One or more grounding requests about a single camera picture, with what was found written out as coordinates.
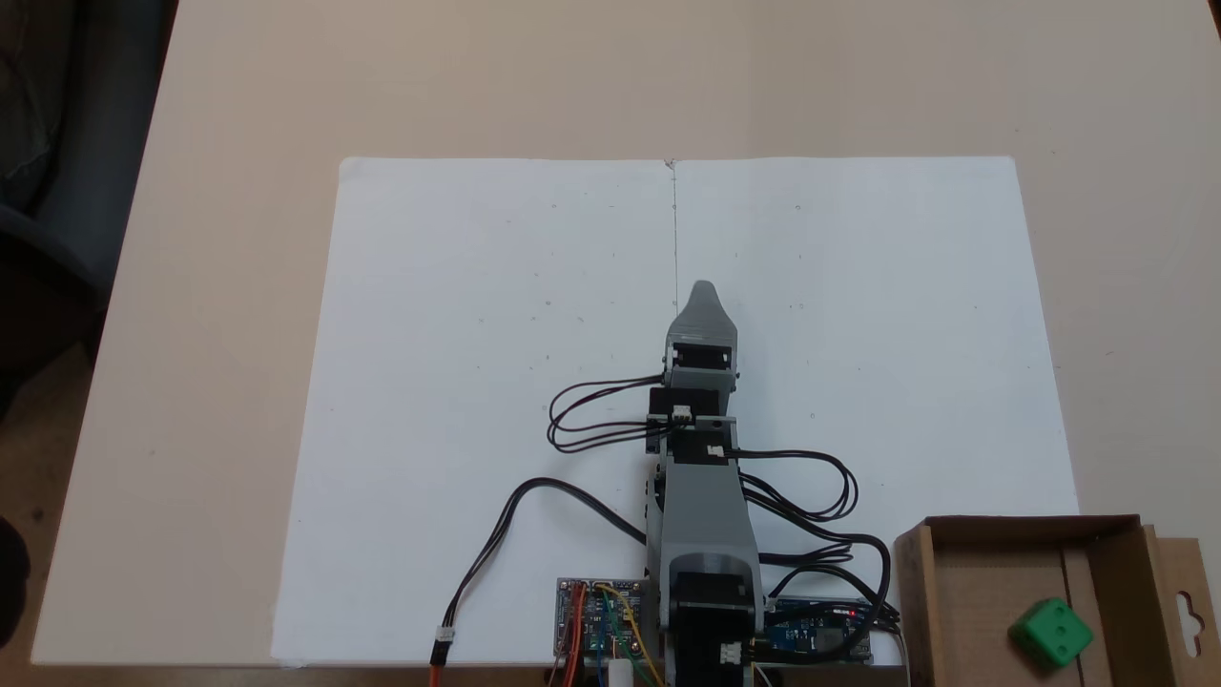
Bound green dice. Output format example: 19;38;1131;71
1009;598;1095;671

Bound white paper sheet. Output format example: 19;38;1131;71
272;156;1081;667

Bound grey circuit board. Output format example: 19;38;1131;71
555;577;648;661

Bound blue circuit board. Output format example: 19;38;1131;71
766;595;875;665

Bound brown cardboard box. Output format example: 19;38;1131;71
894;513;1220;687

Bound blue-grey chair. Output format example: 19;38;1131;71
0;0;178;402

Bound black gripper servo cable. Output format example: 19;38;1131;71
548;376;684;455

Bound black wrist servo cable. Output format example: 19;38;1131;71
730;448;859;522

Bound yellow wire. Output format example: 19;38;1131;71
596;584;661;687

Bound black elbow servo cable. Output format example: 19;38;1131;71
744;477;903;638

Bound red wires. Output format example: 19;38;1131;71
548;584;586;687

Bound black cable with white connector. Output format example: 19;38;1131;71
429;477;648;687

